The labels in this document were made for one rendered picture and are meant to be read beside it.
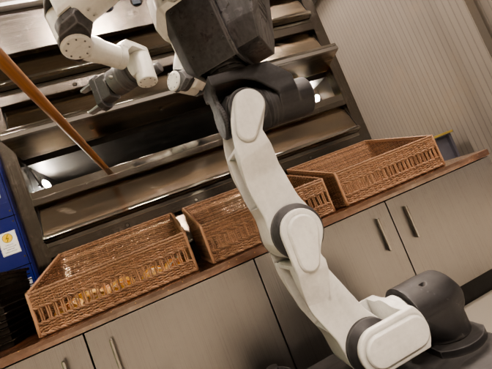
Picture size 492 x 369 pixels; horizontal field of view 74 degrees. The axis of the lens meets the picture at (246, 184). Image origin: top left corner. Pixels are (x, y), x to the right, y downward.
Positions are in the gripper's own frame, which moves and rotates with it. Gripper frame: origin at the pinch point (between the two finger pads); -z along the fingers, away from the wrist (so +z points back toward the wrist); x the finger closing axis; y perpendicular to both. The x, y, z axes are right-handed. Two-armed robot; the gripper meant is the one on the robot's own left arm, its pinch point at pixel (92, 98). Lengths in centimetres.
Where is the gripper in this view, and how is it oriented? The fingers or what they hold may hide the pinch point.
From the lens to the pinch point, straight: 128.8
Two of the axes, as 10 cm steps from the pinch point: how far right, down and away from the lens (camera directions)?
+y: 3.5, -0.6, 9.4
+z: 8.6, -3.7, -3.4
